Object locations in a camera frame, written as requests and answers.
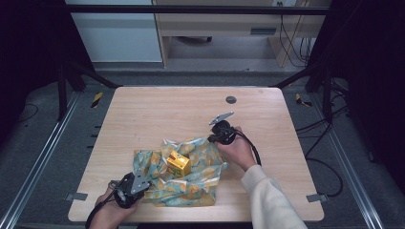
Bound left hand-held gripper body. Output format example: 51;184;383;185
108;171;153;210

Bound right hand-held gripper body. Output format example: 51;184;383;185
208;111;239;146

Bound yellow carton box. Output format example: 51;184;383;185
165;150;193;178

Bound teal orange-print cloth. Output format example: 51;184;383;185
132;136;229;208

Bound person's right hand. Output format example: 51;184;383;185
215;125;258;173

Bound person's left hand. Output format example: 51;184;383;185
89;186;140;229

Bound yellow black striped tape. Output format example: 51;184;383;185
91;92;104;109
294;93;313;108

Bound person's right cream sleeve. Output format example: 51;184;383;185
240;164;309;229

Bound light wooden desk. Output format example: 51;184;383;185
152;0;332;69

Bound black metal stand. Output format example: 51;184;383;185
270;60;335;124
56;60;123;122

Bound white cabinet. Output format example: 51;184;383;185
64;0;163;64

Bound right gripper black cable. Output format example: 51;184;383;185
227;126;264;168

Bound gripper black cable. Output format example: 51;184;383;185
227;126;264;168
84;190;117;229

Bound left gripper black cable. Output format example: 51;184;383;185
84;190;117;229

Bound grey table bracket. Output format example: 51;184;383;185
63;192;89;202
306;193;329;203

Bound aluminium floor rail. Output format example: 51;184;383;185
309;93;386;229
0;91;82;229

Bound black floor cables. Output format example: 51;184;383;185
294;79;352;198

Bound black hanging cables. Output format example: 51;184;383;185
278;1;314;69

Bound thin black floor cable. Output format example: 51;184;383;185
18;102;40;124

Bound black horizontal frame bar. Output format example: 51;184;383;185
63;4;332;16

